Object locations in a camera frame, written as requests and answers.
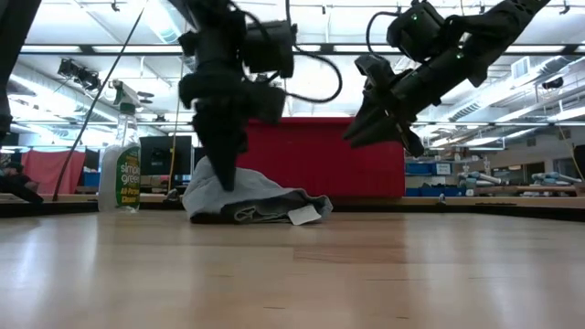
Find red plastic laundry basket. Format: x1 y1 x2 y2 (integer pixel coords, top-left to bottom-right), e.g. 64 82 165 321
235 116 407 198

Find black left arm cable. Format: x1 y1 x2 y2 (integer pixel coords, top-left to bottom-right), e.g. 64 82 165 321
282 43 344 104

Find black metal table frame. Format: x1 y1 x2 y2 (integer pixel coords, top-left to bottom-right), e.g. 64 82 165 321
0 200 585 224

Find yellow hanging cable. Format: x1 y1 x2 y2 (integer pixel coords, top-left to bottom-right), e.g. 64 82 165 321
166 58 185 193

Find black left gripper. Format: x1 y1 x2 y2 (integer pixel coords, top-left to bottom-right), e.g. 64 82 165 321
177 27 287 192

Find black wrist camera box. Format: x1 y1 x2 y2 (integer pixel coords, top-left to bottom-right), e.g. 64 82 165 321
387 2 447 63
241 20 296 79

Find black computer monitor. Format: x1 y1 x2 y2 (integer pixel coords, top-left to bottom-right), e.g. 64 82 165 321
139 135 193 177

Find red hanging cloth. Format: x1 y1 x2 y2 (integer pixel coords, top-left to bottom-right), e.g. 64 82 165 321
20 149 87 196

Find beige wooden desk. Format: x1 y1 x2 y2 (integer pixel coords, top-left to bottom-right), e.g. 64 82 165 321
0 192 585 210

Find black ceiling fixture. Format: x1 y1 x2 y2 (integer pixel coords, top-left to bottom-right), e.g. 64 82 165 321
57 58 102 91

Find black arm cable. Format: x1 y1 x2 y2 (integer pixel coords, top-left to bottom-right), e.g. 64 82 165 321
282 43 344 104
365 11 399 59

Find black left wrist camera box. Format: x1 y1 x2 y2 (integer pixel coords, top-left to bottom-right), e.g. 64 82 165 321
241 20 296 79

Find grey garment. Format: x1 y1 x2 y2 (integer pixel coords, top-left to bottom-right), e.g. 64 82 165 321
181 154 334 227

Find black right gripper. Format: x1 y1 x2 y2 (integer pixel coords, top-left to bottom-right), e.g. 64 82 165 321
342 48 472 158

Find person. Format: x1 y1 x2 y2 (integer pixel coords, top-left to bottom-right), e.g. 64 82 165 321
0 162 45 205

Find long black cable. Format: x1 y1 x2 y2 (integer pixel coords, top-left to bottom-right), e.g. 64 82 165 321
51 0 148 203

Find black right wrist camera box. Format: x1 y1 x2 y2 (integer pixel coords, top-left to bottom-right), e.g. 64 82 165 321
387 2 447 63

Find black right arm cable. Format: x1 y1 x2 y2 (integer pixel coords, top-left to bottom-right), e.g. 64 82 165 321
365 11 399 59

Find blue storage bins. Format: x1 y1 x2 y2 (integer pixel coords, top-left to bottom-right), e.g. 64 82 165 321
405 160 454 197

